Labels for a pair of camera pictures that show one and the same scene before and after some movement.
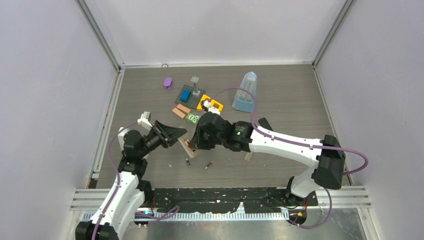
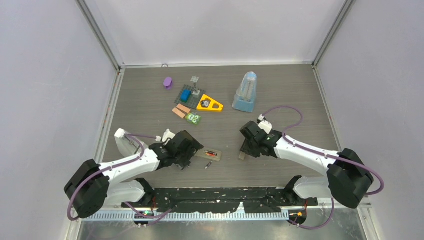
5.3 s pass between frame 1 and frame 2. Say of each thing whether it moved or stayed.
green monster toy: stayed
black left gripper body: moved
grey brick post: stayed
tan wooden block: stayed
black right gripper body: moved
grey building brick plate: stayed
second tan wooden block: stayed
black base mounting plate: stayed
